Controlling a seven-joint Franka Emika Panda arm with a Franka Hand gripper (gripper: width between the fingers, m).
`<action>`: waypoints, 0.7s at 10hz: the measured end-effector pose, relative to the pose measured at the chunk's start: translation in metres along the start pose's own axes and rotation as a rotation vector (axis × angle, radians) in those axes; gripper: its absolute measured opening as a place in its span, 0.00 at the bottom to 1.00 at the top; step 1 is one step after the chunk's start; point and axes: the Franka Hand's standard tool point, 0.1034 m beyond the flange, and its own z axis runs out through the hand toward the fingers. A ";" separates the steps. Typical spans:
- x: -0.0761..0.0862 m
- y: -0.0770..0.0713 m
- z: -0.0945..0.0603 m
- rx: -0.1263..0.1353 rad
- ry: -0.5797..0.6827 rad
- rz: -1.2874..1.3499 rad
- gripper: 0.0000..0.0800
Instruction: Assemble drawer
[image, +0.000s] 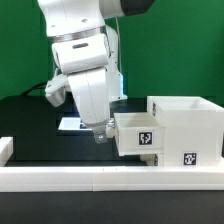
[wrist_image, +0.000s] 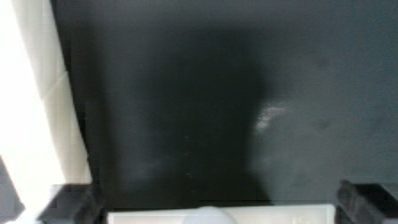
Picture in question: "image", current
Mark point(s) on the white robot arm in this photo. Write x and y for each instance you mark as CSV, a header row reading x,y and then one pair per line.
x,y
85,52

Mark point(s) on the white drawer cabinet box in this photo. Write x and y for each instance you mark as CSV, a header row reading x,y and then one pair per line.
x,y
194,129

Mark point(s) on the white front border rail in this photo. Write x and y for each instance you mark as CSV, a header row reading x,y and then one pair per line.
x,y
42,179

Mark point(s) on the white marker sheet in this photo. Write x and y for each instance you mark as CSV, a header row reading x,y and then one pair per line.
x,y
72,124

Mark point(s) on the white left border rail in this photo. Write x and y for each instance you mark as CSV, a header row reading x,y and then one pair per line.
x,y
6,150

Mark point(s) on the white border rail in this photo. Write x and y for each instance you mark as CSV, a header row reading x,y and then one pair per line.
x,y
42,179
6,150

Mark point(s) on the white front drawer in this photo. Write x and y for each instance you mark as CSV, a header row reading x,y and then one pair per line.
x,y
150,159

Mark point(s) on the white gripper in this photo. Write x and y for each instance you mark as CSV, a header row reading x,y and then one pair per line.
x,y
90,93

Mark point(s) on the white drawer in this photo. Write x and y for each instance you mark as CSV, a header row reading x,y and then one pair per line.
x,y
136,134
150,159

